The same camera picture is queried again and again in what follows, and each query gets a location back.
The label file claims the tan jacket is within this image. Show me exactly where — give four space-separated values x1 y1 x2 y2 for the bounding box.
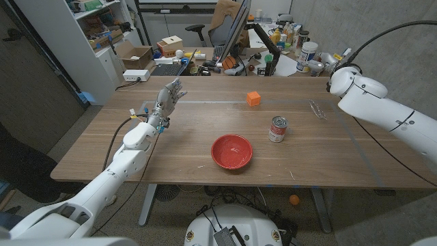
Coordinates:
208 0 251 47

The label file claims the red bowl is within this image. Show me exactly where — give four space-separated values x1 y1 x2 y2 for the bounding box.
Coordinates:
210 133 254 171

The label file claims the white power box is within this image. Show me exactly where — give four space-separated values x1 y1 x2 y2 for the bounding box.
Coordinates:
122 68 152 83

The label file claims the small orange basketball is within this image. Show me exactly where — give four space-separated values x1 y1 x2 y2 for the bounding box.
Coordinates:
221 55 238 71

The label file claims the grey office chair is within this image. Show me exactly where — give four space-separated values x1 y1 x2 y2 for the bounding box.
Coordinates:
184 14 234 48

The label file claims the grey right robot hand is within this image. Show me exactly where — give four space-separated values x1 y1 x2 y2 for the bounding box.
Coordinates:
307 51 341 77

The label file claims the small box with white lid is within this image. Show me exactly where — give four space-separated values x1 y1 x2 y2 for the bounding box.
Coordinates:
156 34 184 58

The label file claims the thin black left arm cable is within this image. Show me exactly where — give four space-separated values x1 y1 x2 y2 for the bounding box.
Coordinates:
89 132 162 237

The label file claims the flat computer monitor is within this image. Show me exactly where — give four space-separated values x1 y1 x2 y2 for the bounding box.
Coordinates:
218 0 253 64

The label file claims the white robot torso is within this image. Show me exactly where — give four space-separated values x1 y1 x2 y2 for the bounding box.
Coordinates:
184 203 284 246

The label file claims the black door handle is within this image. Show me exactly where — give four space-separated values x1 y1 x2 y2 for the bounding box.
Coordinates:
2 27 25 42

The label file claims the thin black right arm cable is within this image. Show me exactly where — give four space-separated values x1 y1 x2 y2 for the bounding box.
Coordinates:
351 115 437 188

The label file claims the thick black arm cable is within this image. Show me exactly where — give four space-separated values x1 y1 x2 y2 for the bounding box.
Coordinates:
343 20 437 69
102 113 151 172

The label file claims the open cardboard box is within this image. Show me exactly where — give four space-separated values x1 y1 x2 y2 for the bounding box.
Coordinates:
114 39 155 70

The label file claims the orange cube block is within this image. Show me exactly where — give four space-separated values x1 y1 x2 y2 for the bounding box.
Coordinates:
246 91 262 107

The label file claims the clear plastic wrapper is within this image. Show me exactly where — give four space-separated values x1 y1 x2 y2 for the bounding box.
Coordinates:
308 98 328 121

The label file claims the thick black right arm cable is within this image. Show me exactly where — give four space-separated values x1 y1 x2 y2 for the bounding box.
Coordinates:
343 20 437 69

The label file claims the grey metal table leg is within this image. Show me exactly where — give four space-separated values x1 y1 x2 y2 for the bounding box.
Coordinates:
309 187 333 234
137 184 158 228

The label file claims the white canister blue label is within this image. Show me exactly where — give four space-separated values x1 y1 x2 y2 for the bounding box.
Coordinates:
296 40 320 74

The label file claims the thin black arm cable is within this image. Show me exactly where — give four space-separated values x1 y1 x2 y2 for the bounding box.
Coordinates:
89 132 162 237
351 115 437 188

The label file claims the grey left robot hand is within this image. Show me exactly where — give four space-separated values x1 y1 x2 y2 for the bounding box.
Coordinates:
149 77 188 129

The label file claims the red and white soup can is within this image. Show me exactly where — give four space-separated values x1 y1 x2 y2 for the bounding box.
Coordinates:
268 115 290 144

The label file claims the black laptop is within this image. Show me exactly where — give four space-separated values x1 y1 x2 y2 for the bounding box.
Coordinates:
150 49 199 77

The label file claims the white shelf unit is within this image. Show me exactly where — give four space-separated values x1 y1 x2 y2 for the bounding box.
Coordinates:
13 0 145 105

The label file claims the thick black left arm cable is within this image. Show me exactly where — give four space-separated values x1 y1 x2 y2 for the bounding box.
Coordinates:
102 113 151 172

